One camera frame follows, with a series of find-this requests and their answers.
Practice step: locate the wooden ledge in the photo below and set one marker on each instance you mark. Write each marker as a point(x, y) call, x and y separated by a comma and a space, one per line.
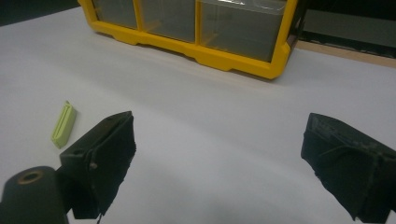
point(348, 53)

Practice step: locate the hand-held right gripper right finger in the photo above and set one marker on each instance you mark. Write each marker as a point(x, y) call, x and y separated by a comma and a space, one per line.
point(348, 161)

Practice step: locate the clear plastic drawer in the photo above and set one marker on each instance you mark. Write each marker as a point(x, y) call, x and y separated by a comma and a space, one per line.
point(169, 18)
point(243, 32)
point(115, 12)

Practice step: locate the dark framed panel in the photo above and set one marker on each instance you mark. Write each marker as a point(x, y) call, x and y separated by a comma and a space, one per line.
point(351, 29)

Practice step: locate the clear plastic container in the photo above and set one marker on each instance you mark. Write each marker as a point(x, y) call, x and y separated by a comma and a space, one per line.
point(218, 59)

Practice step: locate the light green plastic clip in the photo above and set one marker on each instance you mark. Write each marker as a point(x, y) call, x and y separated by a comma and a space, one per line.
point(63, 126)

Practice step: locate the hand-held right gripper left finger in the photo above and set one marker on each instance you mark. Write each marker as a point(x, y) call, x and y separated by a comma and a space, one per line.
point(109, 149)

